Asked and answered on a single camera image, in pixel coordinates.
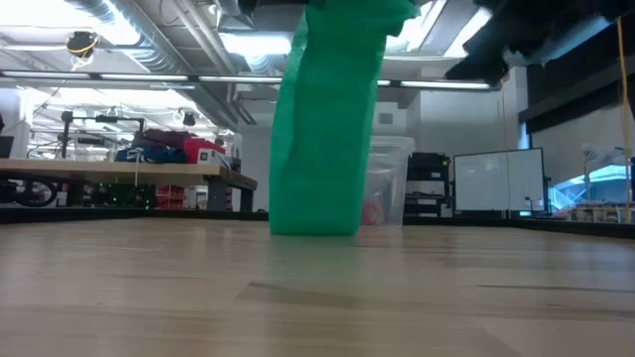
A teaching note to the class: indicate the red storage bins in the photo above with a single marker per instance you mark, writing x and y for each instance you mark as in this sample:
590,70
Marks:
168,196

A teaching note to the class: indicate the black shelf rack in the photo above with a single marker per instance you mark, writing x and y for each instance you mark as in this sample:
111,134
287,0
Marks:
429,168

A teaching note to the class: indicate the black yellow ceiling reel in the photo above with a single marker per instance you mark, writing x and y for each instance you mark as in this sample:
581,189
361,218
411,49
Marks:
82,43

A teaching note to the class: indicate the small white box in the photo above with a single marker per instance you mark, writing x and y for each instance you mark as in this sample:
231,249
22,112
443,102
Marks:
211,157

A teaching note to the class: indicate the black monitor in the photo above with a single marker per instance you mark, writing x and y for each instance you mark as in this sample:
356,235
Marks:
6,146

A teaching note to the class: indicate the long ceiling light strip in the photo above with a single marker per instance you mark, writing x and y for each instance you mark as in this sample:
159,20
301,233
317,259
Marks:
149,77

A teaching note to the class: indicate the white whiteboard black frame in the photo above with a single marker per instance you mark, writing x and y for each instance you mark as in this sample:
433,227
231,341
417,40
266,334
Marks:
496,181

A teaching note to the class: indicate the blue bag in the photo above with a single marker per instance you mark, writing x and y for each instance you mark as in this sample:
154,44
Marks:
154,154

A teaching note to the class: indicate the maroon cloth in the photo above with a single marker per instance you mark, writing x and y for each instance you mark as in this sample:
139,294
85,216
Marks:
164,136

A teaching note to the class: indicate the red item in box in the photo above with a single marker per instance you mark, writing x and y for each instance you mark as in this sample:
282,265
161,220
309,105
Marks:
372,213

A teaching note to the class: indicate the green elastic bandage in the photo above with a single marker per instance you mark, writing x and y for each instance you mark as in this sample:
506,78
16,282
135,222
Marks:
322,149

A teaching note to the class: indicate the black camera stand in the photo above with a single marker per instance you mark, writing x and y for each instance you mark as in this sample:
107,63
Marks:
67,134

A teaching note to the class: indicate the grey metal workbench wooden top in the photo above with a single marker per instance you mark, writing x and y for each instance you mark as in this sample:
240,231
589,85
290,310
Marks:
124,171

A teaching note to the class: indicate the low shelf with small items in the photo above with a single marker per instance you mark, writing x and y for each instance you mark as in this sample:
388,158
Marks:
600,213

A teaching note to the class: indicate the clear plastic storage box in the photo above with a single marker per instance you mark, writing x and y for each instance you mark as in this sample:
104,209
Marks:
392,173

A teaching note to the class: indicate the red box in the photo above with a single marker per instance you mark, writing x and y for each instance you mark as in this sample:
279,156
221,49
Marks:
198,146

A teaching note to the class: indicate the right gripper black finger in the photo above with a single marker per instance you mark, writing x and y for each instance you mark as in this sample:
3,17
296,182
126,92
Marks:
483,59

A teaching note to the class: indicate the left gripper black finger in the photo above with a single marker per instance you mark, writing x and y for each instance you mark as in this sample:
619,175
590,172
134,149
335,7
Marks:
247,5

